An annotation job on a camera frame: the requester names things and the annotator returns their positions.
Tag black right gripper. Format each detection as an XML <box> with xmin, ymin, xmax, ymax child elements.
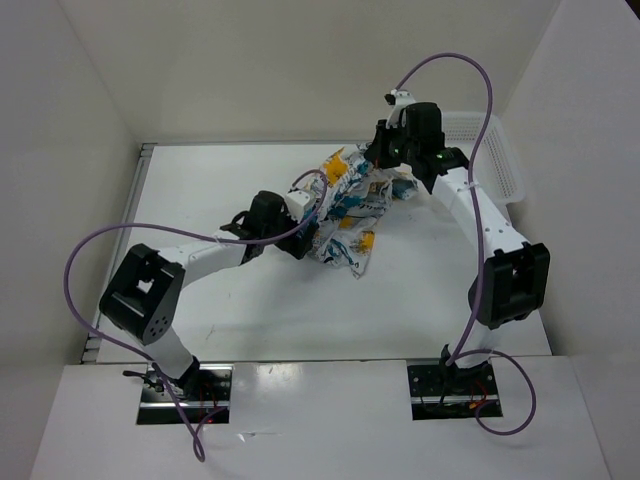
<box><xmin>364</xmin><ymin>118</ymin><xmax>418</xmax><ymax>169</ymax></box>

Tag colourful patterned shorts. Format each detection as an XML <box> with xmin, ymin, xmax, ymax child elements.
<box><xmin>289</xmin><ymin>144</ymin><xmax>418</xmax><ymax>278</ymax></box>

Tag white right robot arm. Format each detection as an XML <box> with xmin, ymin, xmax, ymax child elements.
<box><xmin>365</xmin><ymin>100</ymin><xmax>550</xmax><ymax>394</ymax></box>

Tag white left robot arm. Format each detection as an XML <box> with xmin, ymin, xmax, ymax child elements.
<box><xmin>99</xmin><ymin>189</ymin><xmax>319</xmax><ymax>400</ymax></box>

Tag white plastic basket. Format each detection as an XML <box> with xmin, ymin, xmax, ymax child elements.
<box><xmin>442</xmin><ymin>112</ymin><xmax>526</xmax><ymax>206</ymax></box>

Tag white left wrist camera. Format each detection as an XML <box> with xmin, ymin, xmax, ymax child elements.
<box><xmin>284</xmin><ymin>189</ymin><xmax>317</xmax><ymax>223</ymax></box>

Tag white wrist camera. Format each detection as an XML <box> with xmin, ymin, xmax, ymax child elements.
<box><xmin>384</xmin><ymin>89</ymin><xmax>415</xmax><ymax>129</ymax></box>
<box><xmin>284</xmin><ymin>189</ymin><xmax>317</xmax><ymax>223</ymax></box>

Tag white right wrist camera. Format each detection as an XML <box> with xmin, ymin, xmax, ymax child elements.
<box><xmin>384</xmin><ymin>89</ymin><xmax>415</xmax><ymax>129</ymax></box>

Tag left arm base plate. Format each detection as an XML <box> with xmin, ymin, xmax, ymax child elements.
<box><xmin>123</xmin><ymin>364</ymin><xmax>233</xmax><ymax>426</ymax></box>

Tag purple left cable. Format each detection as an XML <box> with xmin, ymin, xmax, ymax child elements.
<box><xmin>64</xmin><ymin>169</ymin><xmax>330</xmax><ymax>462</ymax></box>

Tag purple cable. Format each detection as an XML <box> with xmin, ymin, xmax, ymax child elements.
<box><xmin>394</xmin><ymin>52</ymin><xmax>537</xmax><ymax>435</ymax></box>
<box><xmin>64</xmin><ymin>169</ymin><xmax>330</xmax><ymax>462</ymax></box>

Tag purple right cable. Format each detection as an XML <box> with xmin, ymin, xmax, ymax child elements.
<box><xmin>394</xmin><ymin>52</ymin><xmax>537</xmax><ymax>435</ymax></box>

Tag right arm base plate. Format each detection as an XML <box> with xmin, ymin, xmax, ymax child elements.
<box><xmin>407</xmin><ymin>359</ymin><xmax>503</xmax><ymax>421</ymax></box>

